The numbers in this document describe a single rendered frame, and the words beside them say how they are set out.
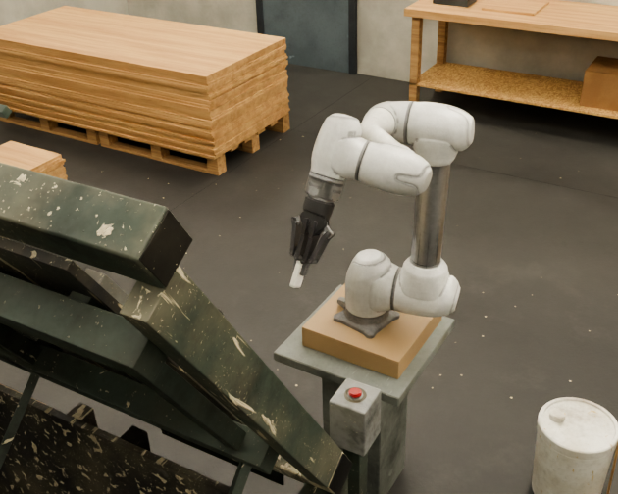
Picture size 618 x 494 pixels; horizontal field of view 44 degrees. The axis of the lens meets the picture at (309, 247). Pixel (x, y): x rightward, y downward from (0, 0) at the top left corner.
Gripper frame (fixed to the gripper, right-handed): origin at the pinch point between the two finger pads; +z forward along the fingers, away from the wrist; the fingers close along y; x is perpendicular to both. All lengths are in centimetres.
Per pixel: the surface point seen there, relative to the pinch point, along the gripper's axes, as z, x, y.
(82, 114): 25, 233, -409
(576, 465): 60, 135, 52
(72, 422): 73, -6, -62
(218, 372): 10, -50, 23
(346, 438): 52, 39, 7
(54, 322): 8, -70, 0
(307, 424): 32.6, -4.1, 18.1
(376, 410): 41, 44, 11
